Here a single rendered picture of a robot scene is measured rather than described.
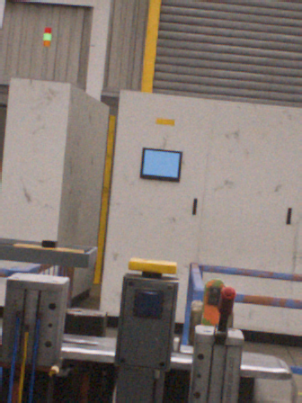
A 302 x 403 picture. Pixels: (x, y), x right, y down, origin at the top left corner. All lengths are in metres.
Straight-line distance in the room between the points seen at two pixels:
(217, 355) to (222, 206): 8.03
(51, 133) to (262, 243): 2.00
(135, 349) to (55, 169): 8.23
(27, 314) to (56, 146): 8.07
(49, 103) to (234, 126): 1.55
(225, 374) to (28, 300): 0.29
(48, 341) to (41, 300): 0.06
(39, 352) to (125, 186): 8.04
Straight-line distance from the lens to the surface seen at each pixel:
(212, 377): 1.57
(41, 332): 1.57
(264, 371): 1.69
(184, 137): 9.59
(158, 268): 1.40
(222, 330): 1.54
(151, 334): 1.40
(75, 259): 1.36
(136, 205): 9.59
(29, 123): 9.67
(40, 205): 9.63
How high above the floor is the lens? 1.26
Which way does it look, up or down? 3 degrees down
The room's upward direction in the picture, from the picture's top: 6 degrees clockwise
